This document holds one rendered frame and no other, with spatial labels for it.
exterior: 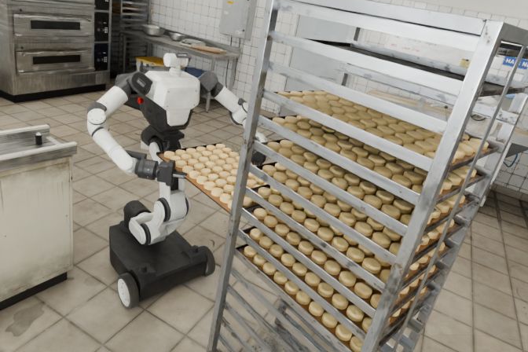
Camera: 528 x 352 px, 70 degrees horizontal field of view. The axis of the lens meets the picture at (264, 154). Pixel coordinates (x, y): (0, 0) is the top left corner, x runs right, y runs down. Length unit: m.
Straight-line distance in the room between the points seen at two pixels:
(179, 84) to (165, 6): 5.35
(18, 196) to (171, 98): 0.89
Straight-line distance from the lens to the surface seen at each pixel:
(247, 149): 1.28
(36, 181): 2.22
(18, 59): 5.62
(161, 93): 1.99
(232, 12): 6.26
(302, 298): 1.37
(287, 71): 1.16
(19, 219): 2.28
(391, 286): 1.05
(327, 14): 1.08
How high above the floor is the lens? 1.78
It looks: 22 degrees down
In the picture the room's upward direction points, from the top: 11 degrees clockwise
